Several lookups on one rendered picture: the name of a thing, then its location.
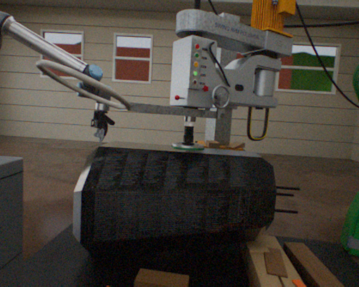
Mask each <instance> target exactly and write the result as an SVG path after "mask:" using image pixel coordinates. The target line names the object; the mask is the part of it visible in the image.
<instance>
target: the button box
mask: <svg viewBox="0 0 359 287"><path fill-rule="evenodd" d="M195 44H199V46H200V49H199V50H196V49H195ZM195 53H198V54H199V58H198V59H196V58H195V57H194V54H195ZM201 60H202V41H199V40H196V39H190V40H189V47H188V66H187V85H186V88H192V90H199V87H200V69H201ZM194 62H197V63H198V64H199V66H198V67H197V68H195V67H194ZM195 70H196V71H197V72H198V75H197V76H196V77H195V76H194V75H193V71H195ZM193 80H197V84H196V85H194V84H193Z"/></svg>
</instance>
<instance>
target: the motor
mask: <svg viewBox="0 0 359 287"><path fill-rule="evenodd" d="M295 9H296V0H253V3H252V18H251V27H254V28H257V29H260V30H263V31H266V30H269V31H272V32H275V33H277V34H280V35H283V36H286V37H288V38H292V37H293V36H292V35H291V34H287V33H286V32H283V28H284V17H289V16H293V15H295Z"/></svg>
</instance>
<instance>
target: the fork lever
mask: <svg viewBox="0 0 359 287"><path fill-rule="evenodd" d="M130 105H131V108H130V109H129V110H125V109H121V111H134V112H148V113H155V114H169V115H183V116H191V117H198V118H212V119H217V118H218V111H209V110H201V109H190V108H179V107H173V106H162V105H150V104H144V103H139V102H130ZM224 116H225V114H224V113H222V114H220V117H221V118H224Z"/></svg>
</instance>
